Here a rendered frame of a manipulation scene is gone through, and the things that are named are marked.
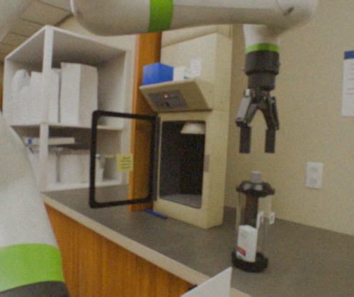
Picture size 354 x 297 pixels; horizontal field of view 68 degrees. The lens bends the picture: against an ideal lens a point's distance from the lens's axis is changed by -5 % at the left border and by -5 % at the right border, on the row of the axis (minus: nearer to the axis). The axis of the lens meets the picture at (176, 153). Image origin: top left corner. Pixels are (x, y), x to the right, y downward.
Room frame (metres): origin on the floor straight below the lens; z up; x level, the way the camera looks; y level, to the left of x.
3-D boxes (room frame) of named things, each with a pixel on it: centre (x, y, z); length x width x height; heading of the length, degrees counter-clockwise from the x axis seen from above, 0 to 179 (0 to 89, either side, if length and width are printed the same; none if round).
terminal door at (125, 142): (1.16, 0.22, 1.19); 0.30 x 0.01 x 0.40; 129
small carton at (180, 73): (1.09, -0.01, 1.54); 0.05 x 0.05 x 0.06; 53
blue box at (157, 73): (1.19, 0.09, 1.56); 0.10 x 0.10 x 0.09; 46
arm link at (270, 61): (0.75, -0.22, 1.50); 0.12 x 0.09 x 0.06; 44
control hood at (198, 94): (1.12, 0.02, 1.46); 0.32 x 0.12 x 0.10; 46
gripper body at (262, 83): (0.75, -0.22, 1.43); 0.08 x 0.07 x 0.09; 134
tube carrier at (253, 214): (0.75, -0.22, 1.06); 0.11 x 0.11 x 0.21
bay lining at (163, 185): (1.25, -0.10, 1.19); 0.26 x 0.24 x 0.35; 46
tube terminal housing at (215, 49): (1.25, -0.10, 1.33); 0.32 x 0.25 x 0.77; 46
